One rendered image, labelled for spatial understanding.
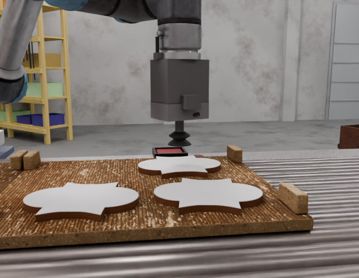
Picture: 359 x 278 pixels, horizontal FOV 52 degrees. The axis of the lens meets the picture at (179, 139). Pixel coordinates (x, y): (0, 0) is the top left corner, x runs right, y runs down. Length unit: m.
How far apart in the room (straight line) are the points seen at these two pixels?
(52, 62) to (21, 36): 5.22
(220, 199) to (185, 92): 0.22
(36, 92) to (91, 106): 2.13
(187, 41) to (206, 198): 0.27
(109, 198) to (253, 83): 8.30
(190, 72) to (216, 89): 7.84
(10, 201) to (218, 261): 0.30
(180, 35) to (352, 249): 0.40
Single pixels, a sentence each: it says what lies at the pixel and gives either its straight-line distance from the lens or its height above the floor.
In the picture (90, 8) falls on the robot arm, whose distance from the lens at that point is 0.65.
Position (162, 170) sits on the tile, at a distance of 0.63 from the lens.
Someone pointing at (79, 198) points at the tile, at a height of 0.95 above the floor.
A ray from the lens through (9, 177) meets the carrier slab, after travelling 0.68.
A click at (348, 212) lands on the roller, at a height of 0.92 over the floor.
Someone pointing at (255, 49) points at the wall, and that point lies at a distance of 8.76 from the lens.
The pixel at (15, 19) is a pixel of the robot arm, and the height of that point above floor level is 1.25.
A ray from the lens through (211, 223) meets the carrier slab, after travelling 0.44.
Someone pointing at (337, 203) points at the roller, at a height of 0.91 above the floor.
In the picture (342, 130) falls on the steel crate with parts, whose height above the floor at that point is 0.54.
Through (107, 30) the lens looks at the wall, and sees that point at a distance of 8.18.
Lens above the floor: 1.11
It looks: 10 degrees down
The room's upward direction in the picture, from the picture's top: straight up
